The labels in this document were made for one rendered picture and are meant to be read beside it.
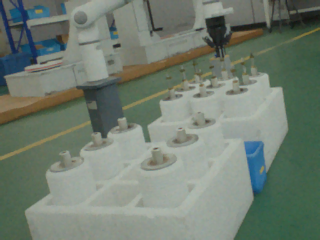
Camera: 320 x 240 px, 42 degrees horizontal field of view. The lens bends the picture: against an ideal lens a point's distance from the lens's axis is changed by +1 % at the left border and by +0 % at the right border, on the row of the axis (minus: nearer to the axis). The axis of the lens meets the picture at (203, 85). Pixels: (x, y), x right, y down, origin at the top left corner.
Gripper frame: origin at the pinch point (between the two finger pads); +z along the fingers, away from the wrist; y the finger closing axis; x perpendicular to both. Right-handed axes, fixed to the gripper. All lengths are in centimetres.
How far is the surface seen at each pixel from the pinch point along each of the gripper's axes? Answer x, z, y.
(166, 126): 10.2, 17.7, 32.1
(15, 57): -454, 5, 36
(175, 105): 10.1, 11.7, 27.3
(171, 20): -607, 3, -266
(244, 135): 30.9, 22.2, 15.6
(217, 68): -14.5, 8.1, -5.9
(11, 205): -17, 35, 82
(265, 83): 14.0, 13.1, -8.3
